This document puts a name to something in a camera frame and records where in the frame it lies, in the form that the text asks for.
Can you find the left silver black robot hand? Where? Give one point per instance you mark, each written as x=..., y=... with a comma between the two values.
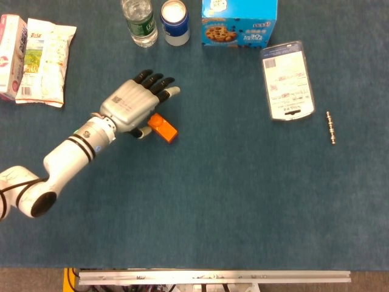
x=130, y=103

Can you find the orange toy block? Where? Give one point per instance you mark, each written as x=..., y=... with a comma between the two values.
x=164, y=127

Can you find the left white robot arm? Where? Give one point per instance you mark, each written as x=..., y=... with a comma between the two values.
x=60, y=164

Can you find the clear bottle green label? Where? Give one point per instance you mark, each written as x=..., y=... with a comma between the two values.
x=141, y=24

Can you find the blue white drink can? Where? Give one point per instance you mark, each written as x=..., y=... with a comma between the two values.
x=175, y=27

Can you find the white snack bag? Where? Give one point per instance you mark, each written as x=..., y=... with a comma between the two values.
x=45, y=64

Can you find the pink white carton box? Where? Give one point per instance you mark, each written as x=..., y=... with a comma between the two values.
x=10, y=54

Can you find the blue cookie box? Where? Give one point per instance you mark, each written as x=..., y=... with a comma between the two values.
x=240, y=27

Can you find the blister pack white card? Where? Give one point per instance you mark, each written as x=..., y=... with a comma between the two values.
x=287, y=82

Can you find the small metal beaded rod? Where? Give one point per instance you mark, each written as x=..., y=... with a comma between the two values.
x=331, y=127

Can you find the yellow frame part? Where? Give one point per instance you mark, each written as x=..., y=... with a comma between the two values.
x=65, y=280

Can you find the aluminium profile rail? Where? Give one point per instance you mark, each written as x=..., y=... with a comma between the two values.
x=212, y=276

